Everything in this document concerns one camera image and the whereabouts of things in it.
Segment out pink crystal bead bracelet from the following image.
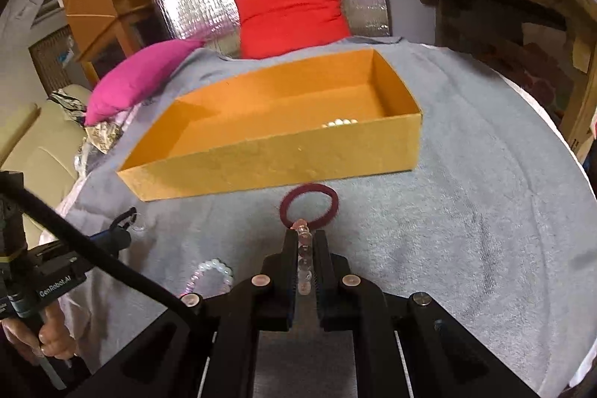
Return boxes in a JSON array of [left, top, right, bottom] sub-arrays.
[[291, 218, 314, 296]]

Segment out floral printed fabric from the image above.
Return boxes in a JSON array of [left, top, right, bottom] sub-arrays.
[[508, 22, 579, 110]]

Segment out woven panel with wooden frame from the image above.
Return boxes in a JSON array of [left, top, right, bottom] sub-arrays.
[[28, 25, 78, 98]]

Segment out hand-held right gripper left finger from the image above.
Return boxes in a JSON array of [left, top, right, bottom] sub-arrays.
[[70, 229, 299, 398]]

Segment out pearly translucent bead bracelet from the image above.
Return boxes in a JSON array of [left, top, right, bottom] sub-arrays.
[[184, 258, 234, 296]]

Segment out red pillow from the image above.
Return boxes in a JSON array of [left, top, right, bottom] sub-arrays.
[[234, 0, 351, 59]]

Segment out person's left hand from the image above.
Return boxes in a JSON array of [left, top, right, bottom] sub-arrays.
[[0, 299, 81, 364]]

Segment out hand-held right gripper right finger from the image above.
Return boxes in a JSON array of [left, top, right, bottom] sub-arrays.
[[313, 229, 537, 398]]

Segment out black cable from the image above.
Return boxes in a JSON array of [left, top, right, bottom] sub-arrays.
[[0, 174, 220, 329]]

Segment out orange cardboard box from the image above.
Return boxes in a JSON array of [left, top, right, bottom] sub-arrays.
[[116, 47, 423, 203]]

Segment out crumpled patterned cloth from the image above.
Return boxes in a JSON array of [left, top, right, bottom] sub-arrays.
[[47, 90, 122, 154]]

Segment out magenta pillow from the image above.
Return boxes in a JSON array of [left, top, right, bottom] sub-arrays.
[[85, 38, 206, 126]]

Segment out maroon velvet bangle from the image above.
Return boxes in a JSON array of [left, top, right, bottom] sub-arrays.
[[279, 182, 340, 231]]

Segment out cream sofa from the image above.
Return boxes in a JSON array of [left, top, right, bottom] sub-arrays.
[[0, 85, 94, 250]]

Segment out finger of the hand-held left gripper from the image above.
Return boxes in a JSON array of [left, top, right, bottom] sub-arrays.
[[91, 207, 138, 259]]

